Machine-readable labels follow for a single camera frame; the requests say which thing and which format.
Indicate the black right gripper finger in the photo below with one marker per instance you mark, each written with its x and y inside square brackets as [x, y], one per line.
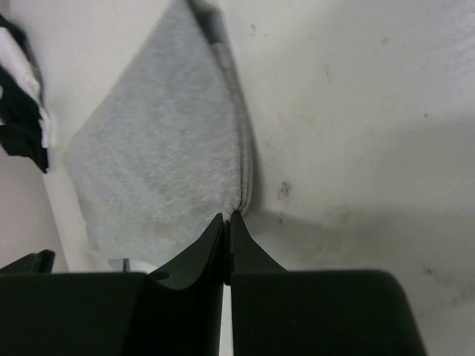
[34, 263]
[174, 310]
[331, 312]

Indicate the grey tank top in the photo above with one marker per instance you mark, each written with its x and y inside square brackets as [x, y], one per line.
[168, 148]

